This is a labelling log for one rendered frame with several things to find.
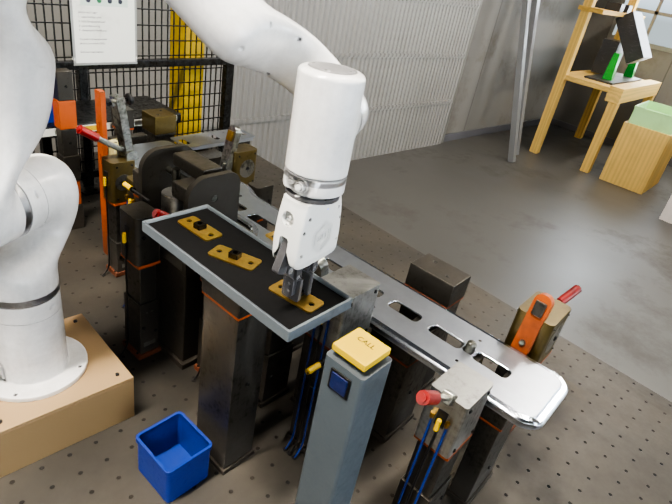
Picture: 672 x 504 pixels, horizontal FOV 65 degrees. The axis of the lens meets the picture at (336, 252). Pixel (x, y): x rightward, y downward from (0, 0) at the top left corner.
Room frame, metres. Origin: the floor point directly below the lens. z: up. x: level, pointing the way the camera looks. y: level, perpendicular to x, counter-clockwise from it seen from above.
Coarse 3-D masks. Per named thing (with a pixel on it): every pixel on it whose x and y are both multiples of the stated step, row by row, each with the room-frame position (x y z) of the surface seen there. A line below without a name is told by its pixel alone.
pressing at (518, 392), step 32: (256, 224) 1.16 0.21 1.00; (352, 256) 1.10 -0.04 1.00; (384, 288) 0.99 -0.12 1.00; (384, 320) 0.87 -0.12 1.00; (448, 320) 0.91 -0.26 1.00; (416, 352) 0.79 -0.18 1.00; (448, 352) 0.81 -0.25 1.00; (480, 352) 0.83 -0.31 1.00; (512, 352) 0.85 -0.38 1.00; (512, 384) 0.75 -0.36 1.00; (544, 384) 0.77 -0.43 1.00; (512, 416) 0.67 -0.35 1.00; (544, 416) 0.69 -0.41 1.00
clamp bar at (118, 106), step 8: (112, 96) 1.28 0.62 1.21; (128, 96) 1.30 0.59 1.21; (112, 104) 1.26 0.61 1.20; (120, 104) 1.27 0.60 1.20; (112, 112) 1.29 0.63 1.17; (120, 112) 1.27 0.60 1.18; (120, 120) 1.27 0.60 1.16; (120, 128) 1.28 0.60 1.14; (128, 128) 1.29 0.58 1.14; (120, 136) 1.28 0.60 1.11; (128, 136) 1.29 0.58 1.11; (120, 144) 1.30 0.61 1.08; (128, 144) 1.29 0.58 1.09
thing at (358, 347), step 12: (348, 336) 0.59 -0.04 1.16; (360, 336) 0.60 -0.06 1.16; (372, 336) 0.60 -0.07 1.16; (336, 348) 0.57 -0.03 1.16; (348, 348) 0.57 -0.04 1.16; (360, 348) 0.57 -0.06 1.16; (372, 348) 0.58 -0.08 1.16; (384, 348) 0.58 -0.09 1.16; (348, 360) 0.55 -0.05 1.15; (360, 360) 0.55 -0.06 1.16; (372, 360) 0.55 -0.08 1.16
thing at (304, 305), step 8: (280, 280) 0.69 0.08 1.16; (272, 288) 0.67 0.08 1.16; (280, 288) 0.67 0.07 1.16; (280, 296) 0.65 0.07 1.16; (304, 296) 0.66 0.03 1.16; (312, 296) 0.67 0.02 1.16; (296, 304) 0.64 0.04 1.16; (304, 304) 0.64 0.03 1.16; (320, 304) 0.65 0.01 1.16; (312, 312) 0.63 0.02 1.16
